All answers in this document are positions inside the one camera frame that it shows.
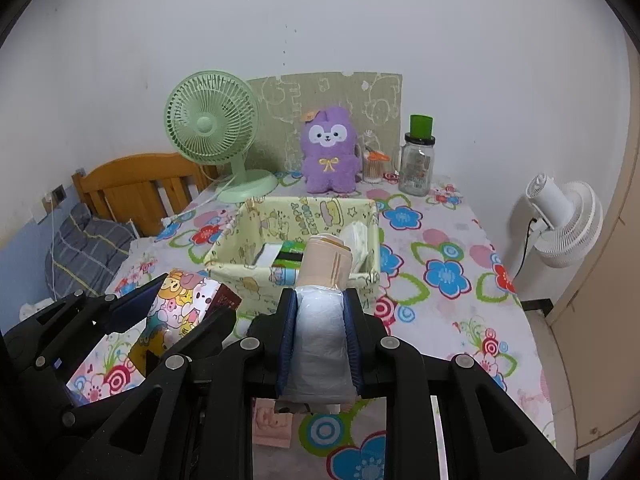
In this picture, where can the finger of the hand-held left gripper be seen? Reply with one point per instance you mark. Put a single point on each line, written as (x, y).
(212, 327)
(132, 305)

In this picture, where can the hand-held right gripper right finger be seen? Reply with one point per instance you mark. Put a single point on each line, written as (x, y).
(352, 340)

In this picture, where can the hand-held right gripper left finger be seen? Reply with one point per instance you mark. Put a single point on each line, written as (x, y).
(286, 340)

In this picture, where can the cartoon tissue pack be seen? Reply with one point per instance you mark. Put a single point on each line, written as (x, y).
(175, 310)

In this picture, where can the yellow cartoon storage box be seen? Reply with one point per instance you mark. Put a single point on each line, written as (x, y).
(235, 255)

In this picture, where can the pink wipes pack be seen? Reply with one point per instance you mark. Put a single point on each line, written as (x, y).
(272, 422)

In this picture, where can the black and green packet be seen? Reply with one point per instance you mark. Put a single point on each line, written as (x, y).
(290, 255)

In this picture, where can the white tissue pack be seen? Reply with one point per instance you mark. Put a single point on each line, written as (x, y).
(357, 242)

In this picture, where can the grey plaid pillow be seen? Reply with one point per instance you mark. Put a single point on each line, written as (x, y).
(85, 250)

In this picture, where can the blue bed sheet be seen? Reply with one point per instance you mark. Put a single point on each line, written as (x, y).
(25, 260)

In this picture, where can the wooden bed headboard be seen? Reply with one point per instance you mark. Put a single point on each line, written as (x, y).
(135, 190)

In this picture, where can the small clear lid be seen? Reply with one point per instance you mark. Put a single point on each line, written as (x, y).
(391, 176)

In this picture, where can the small toothpick jar orange lid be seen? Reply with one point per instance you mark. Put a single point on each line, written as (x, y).
(375, 167)

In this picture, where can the purple plush toy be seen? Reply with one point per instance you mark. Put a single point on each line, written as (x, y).
(330, 160)

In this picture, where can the glass jar with green lid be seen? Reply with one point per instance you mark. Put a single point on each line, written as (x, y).
(416, 165)

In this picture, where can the green desk fan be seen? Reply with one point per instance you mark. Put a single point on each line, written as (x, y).
(205, 125)

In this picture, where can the white standing fan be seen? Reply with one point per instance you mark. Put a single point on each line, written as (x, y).
(565, 230)

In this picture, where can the green cartoon board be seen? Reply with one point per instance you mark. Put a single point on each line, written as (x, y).
(350, 95)

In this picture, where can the beige wooden door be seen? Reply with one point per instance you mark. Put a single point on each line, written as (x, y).
(600, 310)

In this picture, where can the wall socket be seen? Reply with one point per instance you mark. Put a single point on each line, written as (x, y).
(58, 192)

